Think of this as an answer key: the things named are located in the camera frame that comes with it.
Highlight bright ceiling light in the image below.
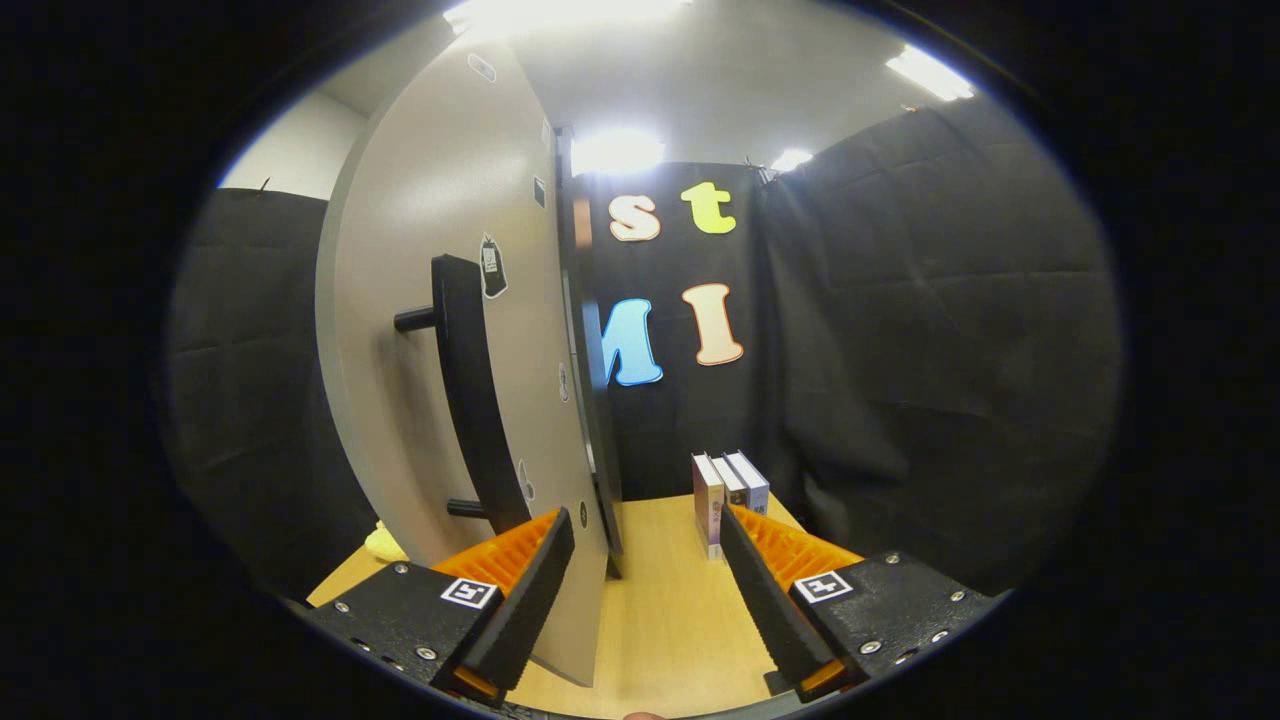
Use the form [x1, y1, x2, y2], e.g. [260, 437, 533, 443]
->
[570, 128, 666, 176]

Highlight black door handle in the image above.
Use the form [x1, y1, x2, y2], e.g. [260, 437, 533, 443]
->
[393, 254, 531, 536]

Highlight black backdrop cloth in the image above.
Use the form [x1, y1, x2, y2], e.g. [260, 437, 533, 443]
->
[165, 95, 1121, 601]

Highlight yellow soft object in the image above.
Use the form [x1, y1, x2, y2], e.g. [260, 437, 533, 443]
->
[364, 520, 411, 563]

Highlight wide ceiling light panel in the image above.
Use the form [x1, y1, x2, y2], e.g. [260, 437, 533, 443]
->
[445, 0, 691, 36]

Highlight book with white spine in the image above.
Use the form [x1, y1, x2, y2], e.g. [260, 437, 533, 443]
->
[712, 455, 749, 511]

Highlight dark grey cabinet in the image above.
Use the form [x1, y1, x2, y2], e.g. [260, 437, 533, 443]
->
[553, 125, 629, 581]

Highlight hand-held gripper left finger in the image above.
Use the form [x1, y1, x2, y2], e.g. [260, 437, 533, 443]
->
[298, 507, 577, 709]

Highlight long ceiling light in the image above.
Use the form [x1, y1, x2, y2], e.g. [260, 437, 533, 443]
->
[885, 45, 976, 101]

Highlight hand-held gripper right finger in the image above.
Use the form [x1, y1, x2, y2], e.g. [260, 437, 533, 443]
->
[719, 502, 1003, 704]

